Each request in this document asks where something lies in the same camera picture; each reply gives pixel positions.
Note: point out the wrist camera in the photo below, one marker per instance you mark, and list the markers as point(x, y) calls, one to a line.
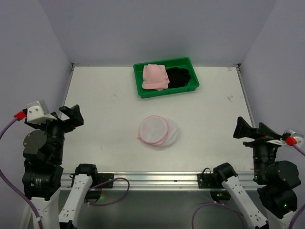
point(289, 138)
point(38, 113)

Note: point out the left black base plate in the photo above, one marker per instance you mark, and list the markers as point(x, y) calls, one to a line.
point(101, 178)

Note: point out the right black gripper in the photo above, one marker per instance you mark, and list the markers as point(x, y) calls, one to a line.
point(258, 141)

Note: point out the pink bra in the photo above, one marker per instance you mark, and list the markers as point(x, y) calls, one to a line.
point(155, 77)

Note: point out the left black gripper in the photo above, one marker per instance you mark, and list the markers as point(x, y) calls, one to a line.
point(60, 122)

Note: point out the black bra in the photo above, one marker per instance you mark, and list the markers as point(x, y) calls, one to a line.
point(178, 77)

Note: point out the aluminium mounting rail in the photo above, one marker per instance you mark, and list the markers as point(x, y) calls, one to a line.
point(160, 181)

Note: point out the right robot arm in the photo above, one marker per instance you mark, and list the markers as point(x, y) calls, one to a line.
point(276, 179)

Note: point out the white pink mesh laundry bag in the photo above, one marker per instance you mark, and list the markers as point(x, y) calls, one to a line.
point(158, 131)

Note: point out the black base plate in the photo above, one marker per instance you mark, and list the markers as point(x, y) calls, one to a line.
point(206, 180)
point(101, 178)

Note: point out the green plastic tray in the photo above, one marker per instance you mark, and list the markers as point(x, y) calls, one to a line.
point(183, 63)

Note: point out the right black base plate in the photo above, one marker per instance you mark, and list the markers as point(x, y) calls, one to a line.
point(206, 180)

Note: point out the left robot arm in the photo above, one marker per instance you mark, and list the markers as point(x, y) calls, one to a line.
point(42, 188)

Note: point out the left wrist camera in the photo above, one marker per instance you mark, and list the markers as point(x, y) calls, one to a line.
point(38, 113)

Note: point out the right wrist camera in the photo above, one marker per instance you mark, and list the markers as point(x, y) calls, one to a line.
point(289, 138)

